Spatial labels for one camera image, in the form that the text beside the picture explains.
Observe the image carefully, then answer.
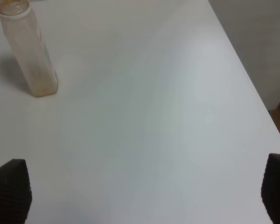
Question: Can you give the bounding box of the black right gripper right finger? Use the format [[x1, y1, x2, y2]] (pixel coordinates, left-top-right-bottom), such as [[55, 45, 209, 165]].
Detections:
[[261, 154, 280, 224]]

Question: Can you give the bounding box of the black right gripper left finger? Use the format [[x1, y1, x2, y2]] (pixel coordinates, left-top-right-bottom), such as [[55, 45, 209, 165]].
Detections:
[[0, 159, 32, 224]]

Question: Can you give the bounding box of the clear bottle red label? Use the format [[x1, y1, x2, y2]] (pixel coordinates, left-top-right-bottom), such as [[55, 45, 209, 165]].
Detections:
[[0, 0, 58, 98]]

